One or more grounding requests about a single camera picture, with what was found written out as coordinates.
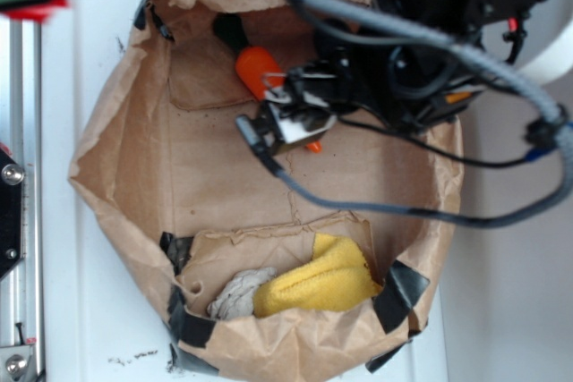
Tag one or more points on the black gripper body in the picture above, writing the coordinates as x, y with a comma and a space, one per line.
408, 87

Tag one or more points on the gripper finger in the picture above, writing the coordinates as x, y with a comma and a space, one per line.
283, 131
273, 87

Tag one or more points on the orange toy carrot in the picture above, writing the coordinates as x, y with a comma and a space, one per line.
250, 63

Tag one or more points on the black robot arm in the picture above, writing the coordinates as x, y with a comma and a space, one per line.
448, 25

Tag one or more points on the brown paper bag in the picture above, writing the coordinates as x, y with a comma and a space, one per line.
161, 153

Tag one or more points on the black tape upper left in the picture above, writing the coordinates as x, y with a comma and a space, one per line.
146, 11

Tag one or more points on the yellow cloth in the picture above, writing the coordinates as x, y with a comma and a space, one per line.
336, 279

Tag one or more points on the crumpled white paper wad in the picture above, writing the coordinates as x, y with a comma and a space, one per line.
236, 298

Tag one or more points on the black tape lower left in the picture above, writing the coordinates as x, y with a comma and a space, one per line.
183, 326

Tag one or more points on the white plastic tray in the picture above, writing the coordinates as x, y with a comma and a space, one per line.
97, 324

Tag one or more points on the black bracket with bolts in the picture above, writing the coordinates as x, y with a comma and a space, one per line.
12, 179

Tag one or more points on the aluminium frame rail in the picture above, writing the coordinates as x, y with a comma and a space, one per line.
21, 291

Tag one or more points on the metal corner bracket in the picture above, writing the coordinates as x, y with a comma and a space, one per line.
18, 363

